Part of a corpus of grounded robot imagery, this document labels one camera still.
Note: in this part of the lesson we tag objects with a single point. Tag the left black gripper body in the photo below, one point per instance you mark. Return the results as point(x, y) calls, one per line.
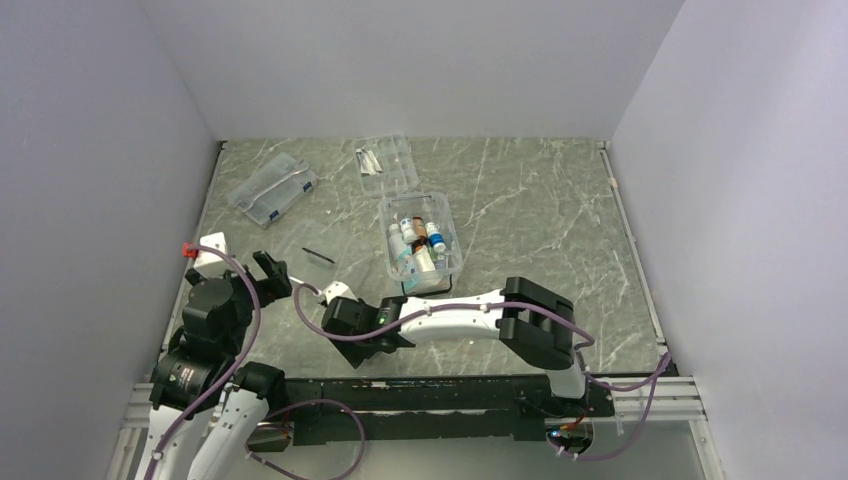
point(272, 286)

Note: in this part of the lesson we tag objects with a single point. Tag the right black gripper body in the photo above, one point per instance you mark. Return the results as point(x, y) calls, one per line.
point(356, 351)

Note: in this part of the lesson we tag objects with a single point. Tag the white medicine bottle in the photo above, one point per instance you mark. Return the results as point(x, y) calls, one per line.
point(397, 246)

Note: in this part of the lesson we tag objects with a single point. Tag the white gauze packet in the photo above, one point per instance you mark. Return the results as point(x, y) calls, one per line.
point(425, 266)

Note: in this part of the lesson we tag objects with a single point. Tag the clear medicine kit box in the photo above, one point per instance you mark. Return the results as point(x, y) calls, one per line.
point(431, 207)

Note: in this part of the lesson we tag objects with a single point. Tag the small bandage roll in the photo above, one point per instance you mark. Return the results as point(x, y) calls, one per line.
point(407, 229)

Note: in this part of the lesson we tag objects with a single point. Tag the amber medicine bottle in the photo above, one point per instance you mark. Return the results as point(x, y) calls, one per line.
point(423, 239)

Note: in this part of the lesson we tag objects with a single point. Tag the clear divided organizer tray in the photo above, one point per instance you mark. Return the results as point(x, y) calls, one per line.
point(399, 171)

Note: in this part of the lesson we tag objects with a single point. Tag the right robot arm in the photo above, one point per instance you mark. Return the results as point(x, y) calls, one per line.
point(533, 322)

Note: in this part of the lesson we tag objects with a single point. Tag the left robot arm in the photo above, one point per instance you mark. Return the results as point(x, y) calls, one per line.
point(206, 398)

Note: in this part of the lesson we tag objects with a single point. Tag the clear box with blue latches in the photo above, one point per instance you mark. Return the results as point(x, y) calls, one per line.
point(273, 189)

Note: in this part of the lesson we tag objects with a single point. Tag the metal tweezers in tray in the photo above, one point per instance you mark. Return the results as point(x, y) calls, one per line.
point(369, 164)

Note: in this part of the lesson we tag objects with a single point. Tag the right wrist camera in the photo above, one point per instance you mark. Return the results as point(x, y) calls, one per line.
point(335, 290)

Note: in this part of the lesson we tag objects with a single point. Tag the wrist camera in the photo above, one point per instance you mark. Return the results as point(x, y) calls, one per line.
point(335, 290)
point(207, 264)

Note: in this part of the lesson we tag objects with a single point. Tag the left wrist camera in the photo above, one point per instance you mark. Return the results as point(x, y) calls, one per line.
point(207, 264)

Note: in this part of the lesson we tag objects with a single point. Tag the black front rail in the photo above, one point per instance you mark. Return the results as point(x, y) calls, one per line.
point(519, 407)

